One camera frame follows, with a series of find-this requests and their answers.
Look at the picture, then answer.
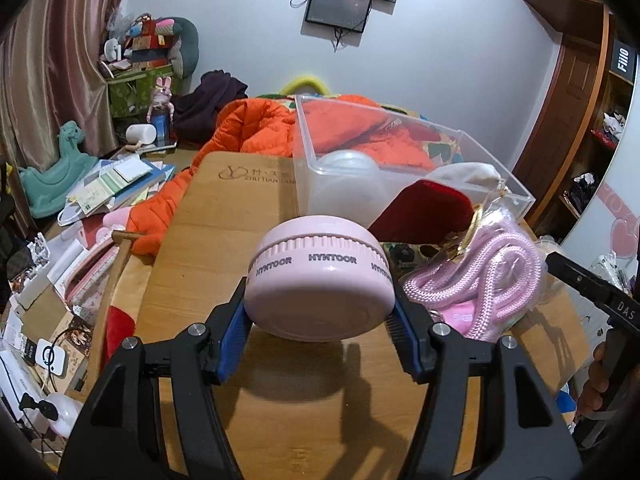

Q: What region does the black FiiO box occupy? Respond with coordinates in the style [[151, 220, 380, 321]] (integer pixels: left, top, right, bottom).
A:
[[610, 39, 637, 84]]

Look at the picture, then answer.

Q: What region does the pink striped curtain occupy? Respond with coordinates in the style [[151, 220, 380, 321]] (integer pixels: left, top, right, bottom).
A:
[[0, 0, 141, 172]]

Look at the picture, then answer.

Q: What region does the orange puffer jacket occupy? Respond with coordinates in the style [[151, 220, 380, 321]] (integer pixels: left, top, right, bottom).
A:
[[124, 94, 436, 257]]

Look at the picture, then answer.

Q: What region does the pink bunny figure bottle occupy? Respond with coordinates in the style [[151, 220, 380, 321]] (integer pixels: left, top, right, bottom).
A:
[[146, 76, 175, 140]]

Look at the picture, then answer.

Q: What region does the wooden wardrobe shelf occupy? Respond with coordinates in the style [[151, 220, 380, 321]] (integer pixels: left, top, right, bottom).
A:
[[514, 0, 623, 230]]

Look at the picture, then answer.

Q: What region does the small black wall monitor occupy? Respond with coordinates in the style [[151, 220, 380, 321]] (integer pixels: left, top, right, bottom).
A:
[[305, 0, 372, 34]]

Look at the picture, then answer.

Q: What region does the yellow curved pillow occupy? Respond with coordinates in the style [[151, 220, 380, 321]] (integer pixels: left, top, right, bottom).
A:
[[280, 75, 331, 96]]

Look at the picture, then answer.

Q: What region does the clear plastic storage box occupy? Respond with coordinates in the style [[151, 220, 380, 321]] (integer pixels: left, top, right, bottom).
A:
[[293, 96, 535, 226]]

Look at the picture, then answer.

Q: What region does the red velvet drawstring pouch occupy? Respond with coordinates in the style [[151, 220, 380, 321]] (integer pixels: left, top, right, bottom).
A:
[[369, 180, 474, 245]]

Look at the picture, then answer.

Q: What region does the grey plush toy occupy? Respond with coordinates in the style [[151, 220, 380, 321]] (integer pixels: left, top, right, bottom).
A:
[[168, 16, 200, 79]]

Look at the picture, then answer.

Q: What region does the white mug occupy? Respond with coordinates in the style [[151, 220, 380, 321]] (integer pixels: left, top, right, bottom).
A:
[[125, 122, 157, 145]]

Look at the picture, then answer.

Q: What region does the pink braided rope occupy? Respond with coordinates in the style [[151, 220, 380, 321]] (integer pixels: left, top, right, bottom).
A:
[[401, 206, 549, 344]]

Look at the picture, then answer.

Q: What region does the brown wooden door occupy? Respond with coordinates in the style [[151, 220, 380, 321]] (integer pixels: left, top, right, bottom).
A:
[[514, 36, 606, 233]]

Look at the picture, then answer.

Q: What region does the stack of books and papers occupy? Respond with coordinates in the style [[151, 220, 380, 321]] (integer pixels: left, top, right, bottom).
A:
[[58, 155, 175, 226]]

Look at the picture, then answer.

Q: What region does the teal rocking horse toy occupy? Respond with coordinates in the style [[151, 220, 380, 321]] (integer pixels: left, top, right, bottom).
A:
[[18, 120, 98, 219]]

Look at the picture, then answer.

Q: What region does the green storage box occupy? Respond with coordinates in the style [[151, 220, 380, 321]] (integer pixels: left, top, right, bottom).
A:
[[106, 65, 180, 118]]

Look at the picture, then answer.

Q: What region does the dark purple clothing pile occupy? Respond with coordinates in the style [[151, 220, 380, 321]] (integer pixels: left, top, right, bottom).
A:
[[171, 70, 248, 145]]

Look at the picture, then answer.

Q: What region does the pink lid frosted jar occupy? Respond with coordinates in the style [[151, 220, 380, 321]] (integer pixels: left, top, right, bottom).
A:
[[244, 216, 395, 342]]

